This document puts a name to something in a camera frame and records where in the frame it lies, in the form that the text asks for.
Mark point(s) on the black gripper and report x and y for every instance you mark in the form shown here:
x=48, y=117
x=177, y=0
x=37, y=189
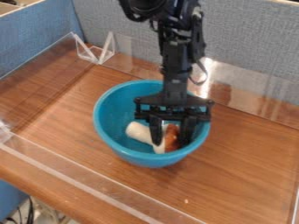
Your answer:
x=173, y=104

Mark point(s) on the toy mushroom brown cap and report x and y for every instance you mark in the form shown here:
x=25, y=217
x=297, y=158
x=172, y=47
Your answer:
x=138, y=132

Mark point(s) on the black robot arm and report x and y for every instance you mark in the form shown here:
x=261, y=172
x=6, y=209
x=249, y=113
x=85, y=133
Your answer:
x=176, y=20

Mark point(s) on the blue plastic bowl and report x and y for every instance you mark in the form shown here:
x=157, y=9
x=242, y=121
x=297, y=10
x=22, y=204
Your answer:
x=112, y=116

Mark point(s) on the blue fabric partition panel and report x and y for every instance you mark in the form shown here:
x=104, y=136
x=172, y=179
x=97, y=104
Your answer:
x=33, y=28

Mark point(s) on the clear acrylic barrier wall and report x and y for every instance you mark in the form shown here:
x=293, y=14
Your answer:
x=237, y=180

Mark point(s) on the clear acrylic corner bracket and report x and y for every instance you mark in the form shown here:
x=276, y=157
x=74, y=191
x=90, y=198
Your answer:
x=94, y=54

